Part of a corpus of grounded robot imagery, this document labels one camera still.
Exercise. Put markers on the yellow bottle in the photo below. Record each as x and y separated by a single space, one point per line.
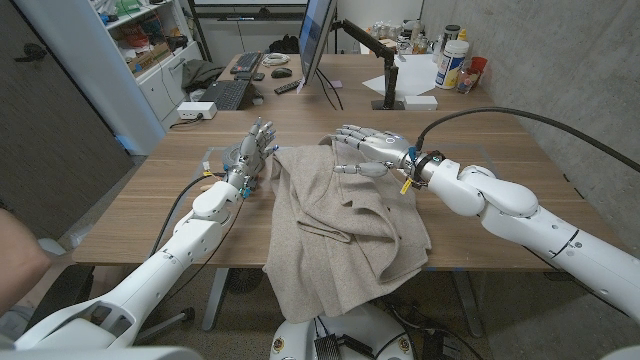
462 35

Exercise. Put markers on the black bag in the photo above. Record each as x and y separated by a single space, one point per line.
285 45

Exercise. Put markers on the whiteboard with black frame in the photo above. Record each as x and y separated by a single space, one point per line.
225 35

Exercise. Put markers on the white shelf cabinet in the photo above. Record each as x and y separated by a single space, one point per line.
100 75

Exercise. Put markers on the white power box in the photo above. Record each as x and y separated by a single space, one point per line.
196 110

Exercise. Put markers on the black remote control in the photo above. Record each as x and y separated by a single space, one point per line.
287 86

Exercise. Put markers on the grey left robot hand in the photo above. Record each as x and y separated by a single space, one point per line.
247 150

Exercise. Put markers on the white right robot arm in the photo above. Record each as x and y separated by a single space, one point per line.
525 225

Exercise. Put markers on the person's bare forearm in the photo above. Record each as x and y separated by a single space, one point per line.
20 260

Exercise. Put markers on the red plastic cup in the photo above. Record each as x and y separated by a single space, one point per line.
478 64

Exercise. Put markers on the black computer monitor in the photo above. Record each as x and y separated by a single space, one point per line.
315 35

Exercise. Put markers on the black phone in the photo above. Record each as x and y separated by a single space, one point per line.
258 76

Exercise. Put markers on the black chair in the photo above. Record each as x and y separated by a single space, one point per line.
62 292

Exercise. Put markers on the cardboard box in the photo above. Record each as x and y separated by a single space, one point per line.
147 59

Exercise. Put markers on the white paper sheet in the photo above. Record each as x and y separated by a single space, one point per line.
415 75

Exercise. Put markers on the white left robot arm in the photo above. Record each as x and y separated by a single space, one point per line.
150 285

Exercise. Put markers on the white robot torso base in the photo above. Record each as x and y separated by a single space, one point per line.
300 340

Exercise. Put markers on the white wipes canister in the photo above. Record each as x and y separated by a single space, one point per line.
451 64

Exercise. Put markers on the grey tape roll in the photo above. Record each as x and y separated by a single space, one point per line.
230 155

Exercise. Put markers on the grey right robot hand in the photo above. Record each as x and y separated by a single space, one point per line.
387 147

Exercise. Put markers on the clear glass cup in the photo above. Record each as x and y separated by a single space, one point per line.
467 81

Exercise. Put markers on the round black fan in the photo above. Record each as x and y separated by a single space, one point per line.
243 280

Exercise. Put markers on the beige wool coat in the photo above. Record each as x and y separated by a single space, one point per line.
340 220

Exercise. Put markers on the grey-green jacket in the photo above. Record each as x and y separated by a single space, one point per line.
200 72

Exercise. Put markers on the flat white box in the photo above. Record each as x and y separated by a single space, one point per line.
420 102

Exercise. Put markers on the black keyboard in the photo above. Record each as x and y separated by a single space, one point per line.
245 62
227 94

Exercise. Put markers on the grey metal table leg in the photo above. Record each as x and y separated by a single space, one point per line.
469 305
215 300

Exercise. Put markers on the black computer mouse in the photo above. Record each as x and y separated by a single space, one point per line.
281 72

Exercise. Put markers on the pink sticky note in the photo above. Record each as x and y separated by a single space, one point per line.
335 84

